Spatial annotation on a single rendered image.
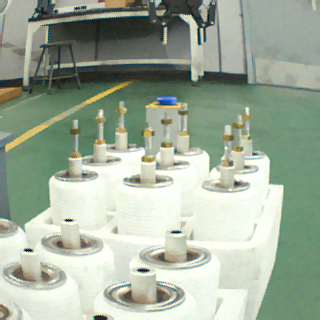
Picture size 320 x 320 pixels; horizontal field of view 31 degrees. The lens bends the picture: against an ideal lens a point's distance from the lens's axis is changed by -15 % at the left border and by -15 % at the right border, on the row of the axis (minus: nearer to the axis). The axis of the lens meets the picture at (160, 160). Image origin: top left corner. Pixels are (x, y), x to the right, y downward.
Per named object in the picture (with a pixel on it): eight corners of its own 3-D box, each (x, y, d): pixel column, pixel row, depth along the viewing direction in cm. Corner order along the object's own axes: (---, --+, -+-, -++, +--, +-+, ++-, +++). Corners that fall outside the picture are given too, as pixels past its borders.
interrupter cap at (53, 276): (-9, 281, 54) (-10, 275, 54) (18, 261, 62) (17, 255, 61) (51, 298, 53) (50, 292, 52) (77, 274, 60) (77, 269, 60)
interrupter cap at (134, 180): (156, 192, 93) (156, 188, 93) (112, 185, 97) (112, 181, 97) (183, 181, 99) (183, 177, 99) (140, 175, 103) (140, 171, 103)
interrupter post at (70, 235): (58, 248, 67) (55, 221, 67) (66, 242, 70) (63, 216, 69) (77, 252, 67) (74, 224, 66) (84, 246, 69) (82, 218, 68)
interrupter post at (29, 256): (19, 279, 56) (14, 251, 56) (28, 272, 59) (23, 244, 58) (38, 284, 56) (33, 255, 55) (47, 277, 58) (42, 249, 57)
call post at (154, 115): (146, 250, 141) (145, 107, 135) (154, 241, 148) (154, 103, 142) (177, 252, 140) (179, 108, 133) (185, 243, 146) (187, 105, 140)
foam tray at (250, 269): (39, 311, 101) (23, 224, 97) (102, 253, 138) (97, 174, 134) (248, 337, 91) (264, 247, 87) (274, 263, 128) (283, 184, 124)
